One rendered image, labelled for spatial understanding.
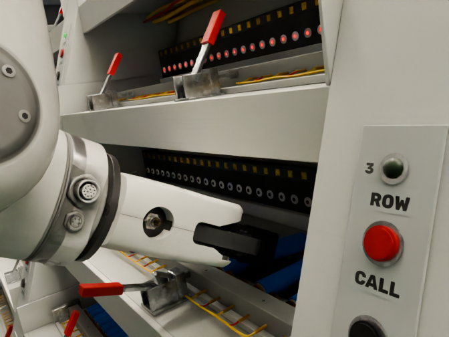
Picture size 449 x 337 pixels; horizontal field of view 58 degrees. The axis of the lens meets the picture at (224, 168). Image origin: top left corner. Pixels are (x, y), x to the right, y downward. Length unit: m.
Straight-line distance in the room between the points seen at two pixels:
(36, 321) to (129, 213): 0.60
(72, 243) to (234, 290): 0.15
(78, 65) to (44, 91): 0.62
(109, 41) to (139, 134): 0.39
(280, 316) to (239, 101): 0.16
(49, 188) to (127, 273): 0.26
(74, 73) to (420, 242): 0.69
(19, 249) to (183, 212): 0.10
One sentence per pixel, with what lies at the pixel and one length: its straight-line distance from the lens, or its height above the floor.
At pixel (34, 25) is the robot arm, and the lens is 0.19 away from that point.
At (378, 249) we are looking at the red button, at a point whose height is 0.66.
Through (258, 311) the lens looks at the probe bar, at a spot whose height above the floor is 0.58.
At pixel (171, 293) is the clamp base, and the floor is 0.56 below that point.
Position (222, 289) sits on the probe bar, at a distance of 0.36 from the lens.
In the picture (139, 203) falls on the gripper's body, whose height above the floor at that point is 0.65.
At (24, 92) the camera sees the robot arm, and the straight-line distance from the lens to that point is 0.17.
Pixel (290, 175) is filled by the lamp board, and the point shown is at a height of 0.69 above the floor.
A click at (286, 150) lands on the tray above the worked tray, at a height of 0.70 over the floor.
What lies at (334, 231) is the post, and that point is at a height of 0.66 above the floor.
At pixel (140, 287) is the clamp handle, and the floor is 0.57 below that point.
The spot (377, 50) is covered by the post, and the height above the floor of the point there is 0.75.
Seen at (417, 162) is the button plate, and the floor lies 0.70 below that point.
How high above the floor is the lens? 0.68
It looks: 1 degrees up
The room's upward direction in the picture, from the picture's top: 9 degrees clockwise
